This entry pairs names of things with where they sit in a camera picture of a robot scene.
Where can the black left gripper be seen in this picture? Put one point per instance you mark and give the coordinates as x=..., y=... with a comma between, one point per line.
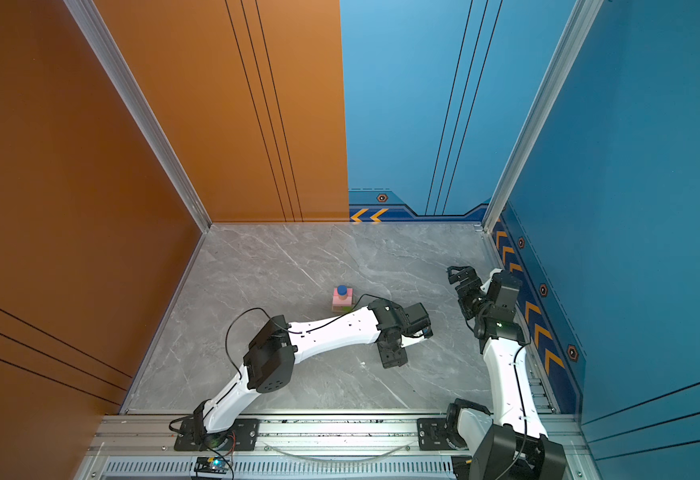
x=398, y=359

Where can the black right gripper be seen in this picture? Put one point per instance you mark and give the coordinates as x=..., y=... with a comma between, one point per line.
x=463, y=291

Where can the pink block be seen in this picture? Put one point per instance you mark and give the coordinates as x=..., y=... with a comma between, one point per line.
x=349, y=296
x=342, y=305

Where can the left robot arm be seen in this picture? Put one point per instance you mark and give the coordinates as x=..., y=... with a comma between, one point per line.
x=279, y=347

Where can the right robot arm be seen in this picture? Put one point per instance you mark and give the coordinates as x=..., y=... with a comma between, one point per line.
x=508, y=440

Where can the right green circuit board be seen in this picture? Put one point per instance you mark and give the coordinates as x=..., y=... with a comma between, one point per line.
x=462, y=467

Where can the green circuit board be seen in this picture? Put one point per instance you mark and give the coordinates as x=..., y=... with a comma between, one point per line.
x=462, y=467
x=213, y=467

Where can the left green circuit board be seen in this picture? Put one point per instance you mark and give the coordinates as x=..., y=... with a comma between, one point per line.
x=213, y=467

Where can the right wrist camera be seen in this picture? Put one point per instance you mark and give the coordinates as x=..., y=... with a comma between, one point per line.
x=502, y=294

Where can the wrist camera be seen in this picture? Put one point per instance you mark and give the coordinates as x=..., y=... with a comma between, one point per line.
x=416, y=323
x=502, y=294

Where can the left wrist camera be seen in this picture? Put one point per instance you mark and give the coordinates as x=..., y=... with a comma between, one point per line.
x=416, y=323

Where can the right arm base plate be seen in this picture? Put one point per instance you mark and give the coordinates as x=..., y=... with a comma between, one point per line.
x=437, y=433

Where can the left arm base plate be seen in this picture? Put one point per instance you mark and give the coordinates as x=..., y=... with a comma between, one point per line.
x=242, y=436

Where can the aluminium front rail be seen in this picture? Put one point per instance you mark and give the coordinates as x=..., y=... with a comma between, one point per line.
x=371, y=444

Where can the aluminium corner post right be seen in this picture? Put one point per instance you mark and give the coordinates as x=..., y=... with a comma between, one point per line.
x=572, y=39

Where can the aluminium corner post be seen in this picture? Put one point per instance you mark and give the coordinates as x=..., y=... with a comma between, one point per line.
x=93, y=27
x=572, y=39

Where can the aluminium corner post left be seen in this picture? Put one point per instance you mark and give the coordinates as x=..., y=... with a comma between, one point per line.
x=93, y=27

